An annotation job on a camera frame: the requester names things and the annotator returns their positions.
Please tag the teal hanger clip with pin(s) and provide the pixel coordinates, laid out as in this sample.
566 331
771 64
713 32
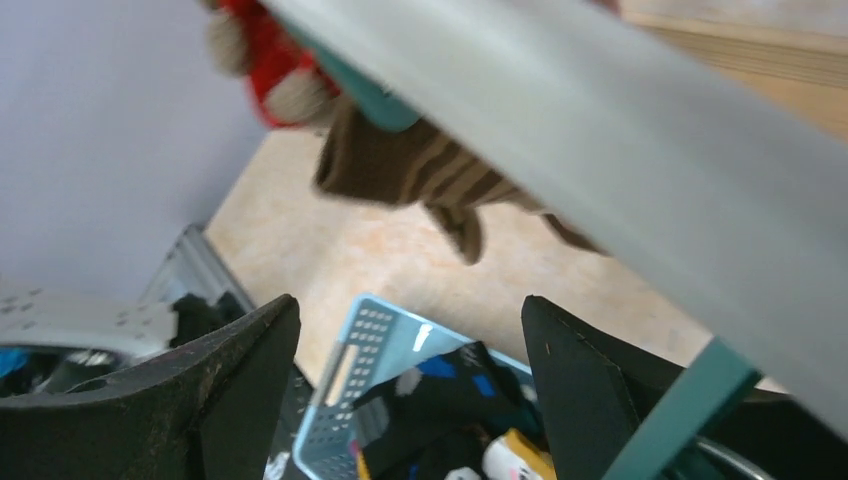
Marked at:
716 381

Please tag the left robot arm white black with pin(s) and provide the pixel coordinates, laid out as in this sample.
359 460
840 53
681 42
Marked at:
51 342

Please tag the black blue white sock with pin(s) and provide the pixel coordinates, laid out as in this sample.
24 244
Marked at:
436 419

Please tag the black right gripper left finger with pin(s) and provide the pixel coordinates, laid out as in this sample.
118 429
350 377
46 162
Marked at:
205 410

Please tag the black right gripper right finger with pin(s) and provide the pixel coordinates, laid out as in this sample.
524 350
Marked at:
590 410

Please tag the grey red reindeer sock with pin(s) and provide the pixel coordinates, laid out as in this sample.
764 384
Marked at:
283 79

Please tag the wooden hanger stand frame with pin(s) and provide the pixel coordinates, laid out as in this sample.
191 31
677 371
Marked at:
792 52

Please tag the light blue plastic basket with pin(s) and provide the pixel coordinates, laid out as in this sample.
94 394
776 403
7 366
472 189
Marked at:
377 342

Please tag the white plastic sock hanger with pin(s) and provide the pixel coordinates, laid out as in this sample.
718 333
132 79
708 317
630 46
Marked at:
731 208

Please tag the brown tan striped sock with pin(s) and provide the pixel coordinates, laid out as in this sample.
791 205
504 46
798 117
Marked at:
423 165

